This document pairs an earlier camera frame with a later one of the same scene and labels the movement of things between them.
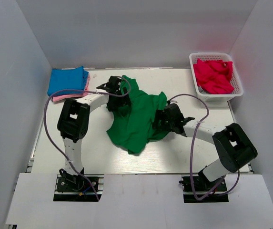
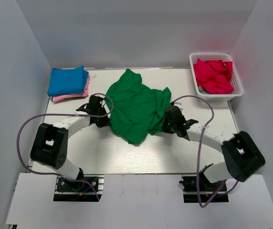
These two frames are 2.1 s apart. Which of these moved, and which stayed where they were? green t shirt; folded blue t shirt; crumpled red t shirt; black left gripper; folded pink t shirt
Moved: green t shirt; black left gripper
Stayed: crumpled red t shirt; folded pink t shirt; folded blue t shirt
